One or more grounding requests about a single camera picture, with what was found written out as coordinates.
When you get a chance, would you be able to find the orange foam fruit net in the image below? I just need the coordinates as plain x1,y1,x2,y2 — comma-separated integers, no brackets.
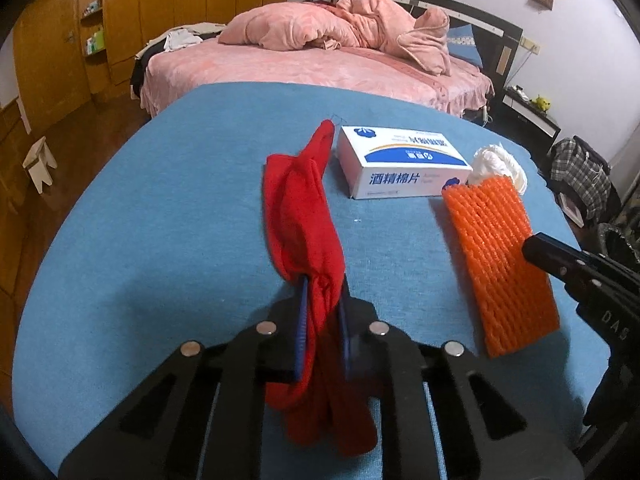
442,177,560,358

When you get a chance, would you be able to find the white tissue ball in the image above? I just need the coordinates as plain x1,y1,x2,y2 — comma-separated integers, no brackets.
468,144,528,195

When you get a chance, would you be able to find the white blue cardboard box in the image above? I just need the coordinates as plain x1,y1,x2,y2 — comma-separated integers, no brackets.
336,126,472,200

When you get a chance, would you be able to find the red knit glove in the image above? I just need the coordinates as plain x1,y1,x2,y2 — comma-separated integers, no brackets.
262,120,378,457

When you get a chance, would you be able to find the black lined trash bin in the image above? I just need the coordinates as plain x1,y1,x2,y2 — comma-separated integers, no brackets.
596,208,639,272

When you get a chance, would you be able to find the pink framed scale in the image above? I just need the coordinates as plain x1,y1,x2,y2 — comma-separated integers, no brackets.
558,193,585,229

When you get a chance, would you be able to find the plaid bag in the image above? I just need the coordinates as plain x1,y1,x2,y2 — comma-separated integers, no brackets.
547,136,620,226

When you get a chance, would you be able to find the black white nightstand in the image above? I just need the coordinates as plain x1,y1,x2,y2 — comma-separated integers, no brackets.
490,88,561,158

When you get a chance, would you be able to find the yellow plush toy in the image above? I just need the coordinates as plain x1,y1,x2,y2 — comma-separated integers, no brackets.
530,96,551,114

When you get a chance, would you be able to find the blue table cloth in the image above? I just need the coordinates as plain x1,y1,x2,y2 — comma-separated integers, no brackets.
12,84,610,479

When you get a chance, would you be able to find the black headboard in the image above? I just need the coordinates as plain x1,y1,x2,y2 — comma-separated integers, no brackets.
331,0,523,90

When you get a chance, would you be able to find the blue pillow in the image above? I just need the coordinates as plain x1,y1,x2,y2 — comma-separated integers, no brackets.
447,24,483,68

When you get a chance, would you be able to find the wooden sideboard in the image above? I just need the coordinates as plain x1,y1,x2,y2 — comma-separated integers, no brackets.
0,99,30,296

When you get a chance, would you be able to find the small white wooden stool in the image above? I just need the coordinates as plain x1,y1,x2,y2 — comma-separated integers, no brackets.
23,136,58,194

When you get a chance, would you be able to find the pink crumpled duvet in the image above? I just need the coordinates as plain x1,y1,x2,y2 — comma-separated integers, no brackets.
219,0,451,76

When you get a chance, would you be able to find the pink bed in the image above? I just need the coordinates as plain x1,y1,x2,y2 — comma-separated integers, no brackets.
139,39,495,117

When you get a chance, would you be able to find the clothes pile on bed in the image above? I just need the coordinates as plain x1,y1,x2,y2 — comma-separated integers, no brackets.
129,22,227,100

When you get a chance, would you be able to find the wooden wardrobe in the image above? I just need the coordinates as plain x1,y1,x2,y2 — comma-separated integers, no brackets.
12,0,283,131

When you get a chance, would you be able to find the wall power socket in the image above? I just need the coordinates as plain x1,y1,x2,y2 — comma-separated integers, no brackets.
520,37,541,55

